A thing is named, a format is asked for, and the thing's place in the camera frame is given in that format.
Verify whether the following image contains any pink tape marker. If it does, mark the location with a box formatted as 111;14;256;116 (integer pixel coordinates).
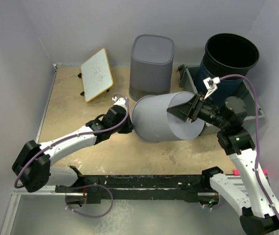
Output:
233;169;240;176

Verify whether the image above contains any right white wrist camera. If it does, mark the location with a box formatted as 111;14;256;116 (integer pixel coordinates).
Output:
203;77;220;99

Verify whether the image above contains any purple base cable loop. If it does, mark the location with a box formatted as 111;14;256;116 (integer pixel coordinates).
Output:
65;184;115;219

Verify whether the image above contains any dark blue round bin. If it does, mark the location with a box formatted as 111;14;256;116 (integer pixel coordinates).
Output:
193;33;259;94

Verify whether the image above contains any small whiteboard wooden frame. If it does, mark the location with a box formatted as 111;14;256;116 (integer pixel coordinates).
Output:
77;48;114;102

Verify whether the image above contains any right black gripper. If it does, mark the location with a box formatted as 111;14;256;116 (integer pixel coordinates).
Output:
167;92;227;129

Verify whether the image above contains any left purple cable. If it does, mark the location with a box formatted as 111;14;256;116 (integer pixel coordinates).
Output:
14;94;130;189

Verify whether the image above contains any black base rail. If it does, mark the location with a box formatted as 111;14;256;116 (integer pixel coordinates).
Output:
55;166;223;204

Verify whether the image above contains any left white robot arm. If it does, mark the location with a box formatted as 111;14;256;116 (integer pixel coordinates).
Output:
12;105;133;193

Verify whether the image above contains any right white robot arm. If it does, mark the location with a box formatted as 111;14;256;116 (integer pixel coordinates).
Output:
167;94;279;235

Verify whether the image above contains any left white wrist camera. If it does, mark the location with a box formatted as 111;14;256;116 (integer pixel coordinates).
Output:
112;94;129;107

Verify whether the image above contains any grey slotted square bin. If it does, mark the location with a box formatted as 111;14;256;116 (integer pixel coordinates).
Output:
129;34;175;101

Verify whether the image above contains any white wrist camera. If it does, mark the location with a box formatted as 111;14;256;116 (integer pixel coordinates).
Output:
112;94;129;107
203;77;220;99

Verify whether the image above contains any smooth lavender round bin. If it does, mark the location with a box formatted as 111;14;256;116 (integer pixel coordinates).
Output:
132;91;205;143

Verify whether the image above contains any grey plastic crate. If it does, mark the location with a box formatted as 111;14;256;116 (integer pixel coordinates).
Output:
177;64;256;137

